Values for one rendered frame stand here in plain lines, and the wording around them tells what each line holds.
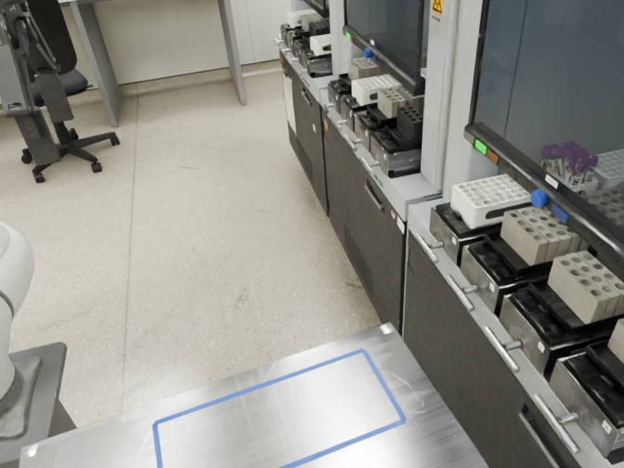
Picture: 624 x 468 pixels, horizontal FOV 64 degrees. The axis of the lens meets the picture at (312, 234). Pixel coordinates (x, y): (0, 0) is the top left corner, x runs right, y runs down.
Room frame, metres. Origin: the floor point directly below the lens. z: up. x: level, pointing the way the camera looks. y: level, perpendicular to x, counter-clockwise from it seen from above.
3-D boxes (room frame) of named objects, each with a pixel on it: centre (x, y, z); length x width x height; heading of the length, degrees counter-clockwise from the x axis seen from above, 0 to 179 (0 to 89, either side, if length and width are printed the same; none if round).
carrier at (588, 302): (0.60, -0.44, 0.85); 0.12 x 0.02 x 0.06; 11
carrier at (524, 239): (0.75, -0.40, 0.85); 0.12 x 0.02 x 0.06; 12
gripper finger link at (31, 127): (0.56, 0.32, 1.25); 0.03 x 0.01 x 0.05; 11
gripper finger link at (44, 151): (0.58, 0.32, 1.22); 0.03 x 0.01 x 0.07; 101
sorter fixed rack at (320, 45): (2.15, -0.23, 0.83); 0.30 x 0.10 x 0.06; 101
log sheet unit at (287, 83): (2.59, 0.06, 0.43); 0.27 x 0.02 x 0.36; 11
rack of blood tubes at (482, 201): (0.91, -0.47, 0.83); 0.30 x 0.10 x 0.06; 101
